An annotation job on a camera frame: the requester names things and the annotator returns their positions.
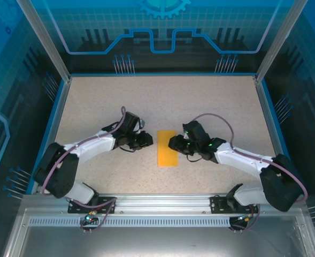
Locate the grey metal sheet panel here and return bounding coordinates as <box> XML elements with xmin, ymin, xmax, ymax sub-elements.
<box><xmin>1</xmin><ymin>208</ymin><xmax>315</xmax><ymax>257</ymax></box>

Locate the long aluminium mounting rail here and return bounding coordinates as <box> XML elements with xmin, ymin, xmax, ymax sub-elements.
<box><xmin>20</xmin><ymin>193</ymin><xmax>306</xmax><ymax>215</ymax></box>

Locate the small connector with green light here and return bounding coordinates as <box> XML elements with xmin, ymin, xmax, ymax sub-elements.
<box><xmin>83</xmin><ymin>211</ymin><xmax>98</xmax><ymax>224</ymax></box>
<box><xmin>236</xmin><ymin>214</ymin><xmax>256</xmax><ymax>223</ymax></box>

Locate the aluminium side rail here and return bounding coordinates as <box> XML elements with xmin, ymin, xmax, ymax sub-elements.
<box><xmin>253</xmin><ymin>76</ymin><xmax>294</xmax><ymax>195</ymax></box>
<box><xmin>30</xmin><ymin>77</ymin><xmax>73</xmax><ymax>195</ymax></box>

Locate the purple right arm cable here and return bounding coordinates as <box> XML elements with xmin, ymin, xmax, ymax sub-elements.
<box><xmin>191</xmin><ymin>112</ymin><xmax>308</xmax><ymax>234</ymax></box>

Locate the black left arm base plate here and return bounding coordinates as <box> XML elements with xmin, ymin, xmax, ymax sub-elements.
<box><xmin>67</xmin><ymin>195</ymin><xmax>118</xmax><ymax>215</ymax></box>

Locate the slotted grey cable duct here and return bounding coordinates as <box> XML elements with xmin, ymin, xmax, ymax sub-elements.
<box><xmin>28</xmin><ymin>217</ymin><xmax>238</xmax><ymax>228</ymax></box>

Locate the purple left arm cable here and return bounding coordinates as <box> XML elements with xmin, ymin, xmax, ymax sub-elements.
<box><xmin>41</xmin><ymin>106</ymin><xmax>127</xmax><ymax>234</ymax></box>

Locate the aluminium frame post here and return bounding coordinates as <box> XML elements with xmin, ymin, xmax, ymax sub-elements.
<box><xmin>254</xmin><ymin>0</ymin><xmax>309</xmax><ymax>84</ymax></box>
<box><xmin>14</xmin><ymin>0</ymin><xmax>73</xmax><ymax>84</ymax></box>

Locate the thin black right gripper wire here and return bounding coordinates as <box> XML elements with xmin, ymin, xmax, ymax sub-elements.
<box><xmin>186</xmin><ymin>154</ymin><xmax>205</xmax><ymax>163</ymax></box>

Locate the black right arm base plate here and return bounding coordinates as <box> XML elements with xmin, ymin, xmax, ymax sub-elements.
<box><xmin>210</xmin><ymin>195</ymin><xmax>259</xmax><ymax>215</ymax></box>

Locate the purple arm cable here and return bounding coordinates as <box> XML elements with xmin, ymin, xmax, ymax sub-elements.
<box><xmin>191</xmin><ymin>112</ymin><xmax>308</xmax><ymax>234</ymax></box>
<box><xmin>41</xmin><ymin>106</ymin><xmax>127</xmax><ymax>234</ymax></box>

